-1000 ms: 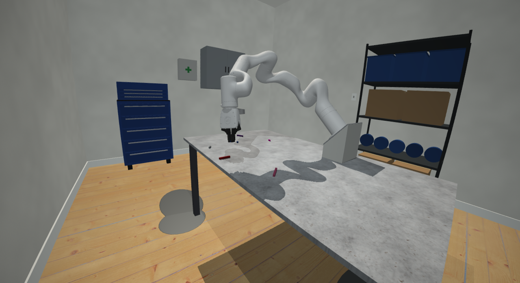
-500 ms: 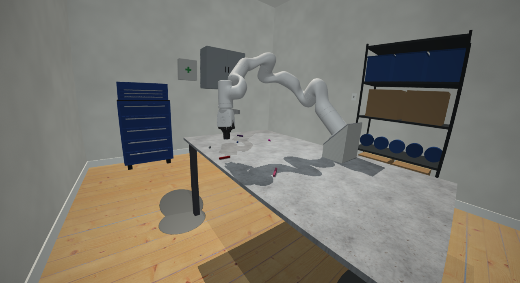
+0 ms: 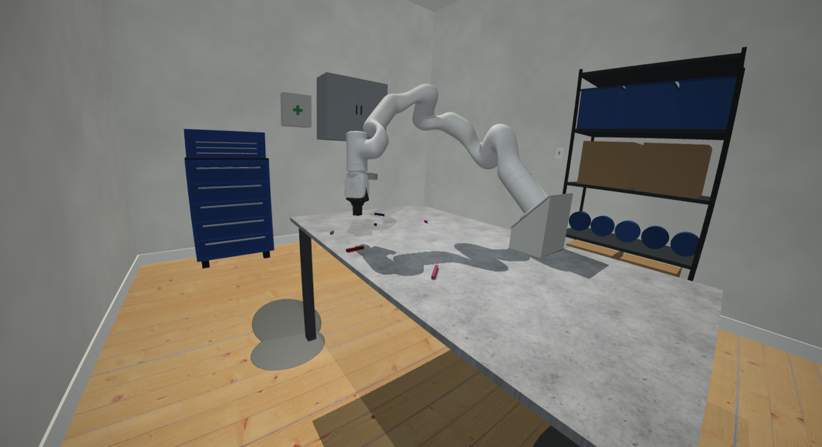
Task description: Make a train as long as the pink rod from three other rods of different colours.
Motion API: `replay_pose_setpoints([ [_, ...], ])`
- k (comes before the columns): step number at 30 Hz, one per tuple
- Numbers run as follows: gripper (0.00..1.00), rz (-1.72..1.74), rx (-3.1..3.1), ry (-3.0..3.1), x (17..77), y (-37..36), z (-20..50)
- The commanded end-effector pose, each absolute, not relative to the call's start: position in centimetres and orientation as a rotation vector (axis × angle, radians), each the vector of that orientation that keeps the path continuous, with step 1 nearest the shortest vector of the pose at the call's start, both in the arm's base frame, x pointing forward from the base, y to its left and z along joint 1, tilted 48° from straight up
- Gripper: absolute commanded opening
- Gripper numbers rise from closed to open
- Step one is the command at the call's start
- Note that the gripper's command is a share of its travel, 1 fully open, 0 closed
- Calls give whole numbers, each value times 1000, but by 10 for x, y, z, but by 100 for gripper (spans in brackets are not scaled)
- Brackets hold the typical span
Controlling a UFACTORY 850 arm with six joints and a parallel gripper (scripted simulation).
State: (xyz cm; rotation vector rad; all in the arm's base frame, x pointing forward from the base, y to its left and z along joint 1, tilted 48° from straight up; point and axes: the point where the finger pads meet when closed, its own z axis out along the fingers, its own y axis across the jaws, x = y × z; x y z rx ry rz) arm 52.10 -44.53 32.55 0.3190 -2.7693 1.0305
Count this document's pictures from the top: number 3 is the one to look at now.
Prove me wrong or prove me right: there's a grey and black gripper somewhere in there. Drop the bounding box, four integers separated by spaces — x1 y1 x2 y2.
344 172 369 216

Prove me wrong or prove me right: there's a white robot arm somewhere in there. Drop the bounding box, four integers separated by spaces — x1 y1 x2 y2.
346 84 548 219

